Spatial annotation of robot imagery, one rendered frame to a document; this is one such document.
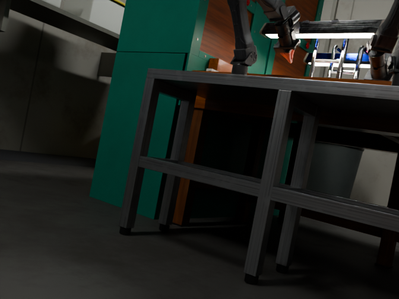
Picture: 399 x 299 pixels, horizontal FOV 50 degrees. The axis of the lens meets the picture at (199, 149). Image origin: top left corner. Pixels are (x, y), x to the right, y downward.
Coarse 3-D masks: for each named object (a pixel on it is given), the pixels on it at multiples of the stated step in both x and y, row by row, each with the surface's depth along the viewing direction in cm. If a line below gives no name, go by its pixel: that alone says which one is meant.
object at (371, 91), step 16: (160, 80) 171; (176, 80) 162; (192, 80) 158; (208, 80) 154; (224, 80) 150; (240, 80) 146; (256, 80) 143; (272, 80) 140; (288, 80) 137; (304, 80) 134; (208, 96) 194; (224, 96) 183; (240, 96) 173; (256, 96) 164; (272, 96) 156; (304, 96) 142; (320, 96) 136; (336, 96) 130; (352, 96) 125; (368, 96) 122; (384, 96) 120; (336, 112) 166; (352, 112) 158; (368, 112) 150; (384, 112) 143
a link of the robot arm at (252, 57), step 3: (249, 54) 167; (252, 54) 168; (255, 54) 169; (234, 57) 173; (249, 57) 167; (252, 57) 168; (255, 57) 169; (234, 60) 172; (246, 60) 166; (249, 60) 167; (252, 60) 168; (231, 63) 172; (234, 63) 170; (240, 63) 168; (243, 63) 167; (246, 63) 166; (249, 63) 167; (252, 63) 169
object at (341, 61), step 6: (318, 42) 226; (348, 42) 217; (342, 48) 218; (342, 54) 217; (312, 60) 227; (318, 60) 225; (324, 60) 223; (330, 60) 221; (336, 60) 219; (342, 60) 217; (312, 66) 226; (342, 66) 217; (312, 72) 226; (342, 72) 217
